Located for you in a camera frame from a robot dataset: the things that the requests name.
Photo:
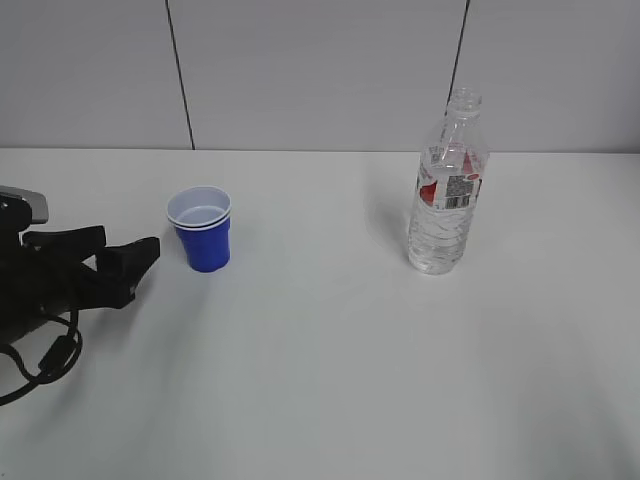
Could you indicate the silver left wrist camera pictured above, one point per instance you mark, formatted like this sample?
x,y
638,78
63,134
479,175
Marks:
x,y
36,201

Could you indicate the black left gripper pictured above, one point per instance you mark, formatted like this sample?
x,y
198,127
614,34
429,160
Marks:
x,y
47,274

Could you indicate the clear Wahaha water bottle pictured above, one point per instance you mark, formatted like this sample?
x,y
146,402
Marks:
x,y
449,179

